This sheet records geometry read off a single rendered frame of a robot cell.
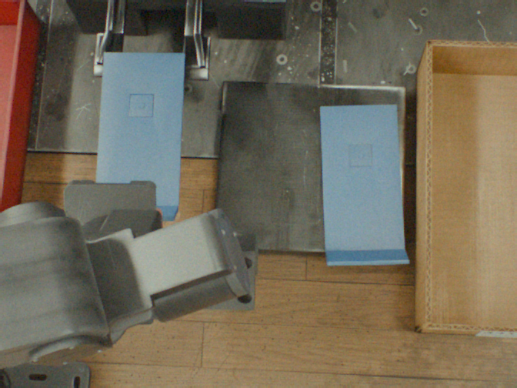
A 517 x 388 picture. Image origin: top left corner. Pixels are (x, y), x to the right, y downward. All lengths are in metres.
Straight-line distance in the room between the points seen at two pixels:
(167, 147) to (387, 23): 0.27
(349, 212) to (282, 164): 0.08
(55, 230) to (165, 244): 0.07
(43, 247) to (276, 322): 0.37
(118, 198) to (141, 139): 0.14
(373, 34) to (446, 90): 0.09
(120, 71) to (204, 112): 0.11
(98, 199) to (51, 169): 0.24
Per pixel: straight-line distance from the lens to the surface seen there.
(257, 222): 0.87
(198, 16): 0.86
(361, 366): 0.87
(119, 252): 0.58
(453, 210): 0.90
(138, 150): 0.82
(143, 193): 0.69
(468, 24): 0.97
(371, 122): 0.89
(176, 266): 0.57
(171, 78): 0.84
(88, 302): 0.54
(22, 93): 0.92
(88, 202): 0.70
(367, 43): 0.95
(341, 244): 0.86
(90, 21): 0.94
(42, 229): 0.54
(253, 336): 0.87
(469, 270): 0.89
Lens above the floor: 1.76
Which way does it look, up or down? 75 degrees down
